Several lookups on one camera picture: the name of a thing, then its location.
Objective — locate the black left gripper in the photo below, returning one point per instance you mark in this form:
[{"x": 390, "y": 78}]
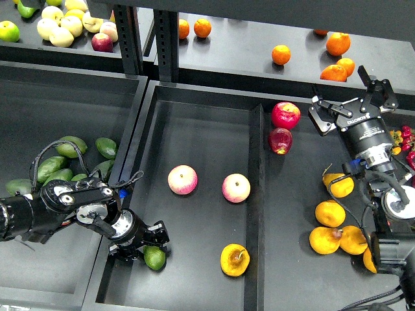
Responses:
[{"x": 131, "y": 233}]

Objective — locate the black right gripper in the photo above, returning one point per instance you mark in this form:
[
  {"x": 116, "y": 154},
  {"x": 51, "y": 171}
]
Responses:
[{"x": 359, "y": 121}]

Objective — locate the green avocado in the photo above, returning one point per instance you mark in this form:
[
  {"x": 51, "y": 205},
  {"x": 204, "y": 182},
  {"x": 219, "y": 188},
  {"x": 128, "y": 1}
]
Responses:
[
  {"x": 68, "y": 150},
  {"x": 50, "y": 166},
  {"x": 154, "y": 257}
]

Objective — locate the yellow pear with stem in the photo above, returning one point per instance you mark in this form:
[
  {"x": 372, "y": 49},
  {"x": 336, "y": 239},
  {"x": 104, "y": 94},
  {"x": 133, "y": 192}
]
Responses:
[{"x": 234, "y": 260}]

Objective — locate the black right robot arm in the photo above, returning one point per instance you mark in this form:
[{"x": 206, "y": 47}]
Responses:
[{"x": 383, "y": 180}]

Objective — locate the yellow pear top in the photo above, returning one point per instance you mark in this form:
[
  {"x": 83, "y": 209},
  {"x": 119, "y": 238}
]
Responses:
[{"x": 341, "y": 188}]

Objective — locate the yellow pear middle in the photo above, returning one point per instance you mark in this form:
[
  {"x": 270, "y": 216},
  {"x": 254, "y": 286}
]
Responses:
[{"x": 330, "y": 213}]

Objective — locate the green avocado top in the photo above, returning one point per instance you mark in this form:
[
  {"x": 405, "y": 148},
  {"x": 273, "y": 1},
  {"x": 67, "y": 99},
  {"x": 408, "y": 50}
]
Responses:
[{"x": 68, "y": 150}]

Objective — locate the yellow pear lower right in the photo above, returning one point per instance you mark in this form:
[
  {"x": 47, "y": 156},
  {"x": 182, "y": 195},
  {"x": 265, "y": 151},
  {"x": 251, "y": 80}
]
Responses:
[{"x": 353, "y": 241}]

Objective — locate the yellow pear lower left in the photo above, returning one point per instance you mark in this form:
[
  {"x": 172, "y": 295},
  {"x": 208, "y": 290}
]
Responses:
[{"x": 325, "y": 240}]

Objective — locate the front orange right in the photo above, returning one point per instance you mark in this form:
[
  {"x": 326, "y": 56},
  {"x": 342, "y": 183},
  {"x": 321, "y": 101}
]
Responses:
[{"x": 334, "y": 73}]

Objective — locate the small orange right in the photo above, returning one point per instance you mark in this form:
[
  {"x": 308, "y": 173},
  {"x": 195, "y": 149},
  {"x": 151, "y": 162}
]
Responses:
[{"x": 348, "y": 64}]

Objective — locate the orange cherry tomato bunch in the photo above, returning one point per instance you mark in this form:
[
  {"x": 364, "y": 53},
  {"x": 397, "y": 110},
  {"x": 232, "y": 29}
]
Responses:
[{"x": 397, "y": 138}]

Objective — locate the red apple upper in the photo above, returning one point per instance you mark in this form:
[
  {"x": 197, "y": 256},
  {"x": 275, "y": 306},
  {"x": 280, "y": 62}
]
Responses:
[{"x": 285, "y": 115}]

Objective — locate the large orange right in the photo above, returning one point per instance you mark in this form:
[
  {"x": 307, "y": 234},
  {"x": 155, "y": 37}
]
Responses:
[{"x": 338, "y": 43}]

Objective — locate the pink apple left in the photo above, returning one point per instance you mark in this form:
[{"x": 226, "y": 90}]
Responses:
[{"x": 182, "y": 179}]

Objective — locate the pink apple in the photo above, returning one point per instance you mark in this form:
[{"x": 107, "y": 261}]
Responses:
[
  {"x": 236, "y": 188},
  {"x": 182, "y": 179}
]

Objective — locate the dark red apple lower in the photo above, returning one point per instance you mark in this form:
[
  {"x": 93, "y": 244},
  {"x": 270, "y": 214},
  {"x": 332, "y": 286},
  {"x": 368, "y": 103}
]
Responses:
[{"x": 280, "y": 141}]

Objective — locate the orange on shelf centre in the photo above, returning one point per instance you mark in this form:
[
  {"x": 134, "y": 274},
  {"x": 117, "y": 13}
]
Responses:
[{"x": 281, "y": 54}]

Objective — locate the orange on shelf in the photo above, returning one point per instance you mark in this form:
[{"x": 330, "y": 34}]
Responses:
[
  {"x": 183, "y": 29},
  {"x": 281, "y": 54},
  {"x": 202, "y": 28}
]

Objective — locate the black centre tray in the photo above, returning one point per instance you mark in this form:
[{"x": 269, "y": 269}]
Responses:
[{"x": 217, "y": 132}]

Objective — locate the black tray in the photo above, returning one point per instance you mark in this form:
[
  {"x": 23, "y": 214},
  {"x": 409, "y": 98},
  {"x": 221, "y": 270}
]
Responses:
[
  {"x": 217, "y": 132},
  {"x": 39, "y": 104}
]

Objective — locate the pink apple right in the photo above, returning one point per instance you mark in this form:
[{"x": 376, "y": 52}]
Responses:
[{"x": 236, "y": 188}]

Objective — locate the black left tray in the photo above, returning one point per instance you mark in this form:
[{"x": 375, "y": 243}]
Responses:
[{"x": 39, "y": 104}]

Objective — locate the orange on shelf left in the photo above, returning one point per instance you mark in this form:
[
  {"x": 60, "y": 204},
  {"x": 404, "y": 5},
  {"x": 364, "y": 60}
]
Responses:
[{"x": 183, "y": 29}]

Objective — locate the red apple on shelf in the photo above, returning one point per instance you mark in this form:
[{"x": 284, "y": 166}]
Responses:
[{"x": 101, "y": 42}]

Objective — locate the green apple on shelf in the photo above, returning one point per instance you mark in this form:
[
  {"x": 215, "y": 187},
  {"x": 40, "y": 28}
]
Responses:
[{"x": 9, "y": 31}]

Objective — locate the black shelf post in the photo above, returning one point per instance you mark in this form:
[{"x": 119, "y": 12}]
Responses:
[{"x": 167, "y": 42}]

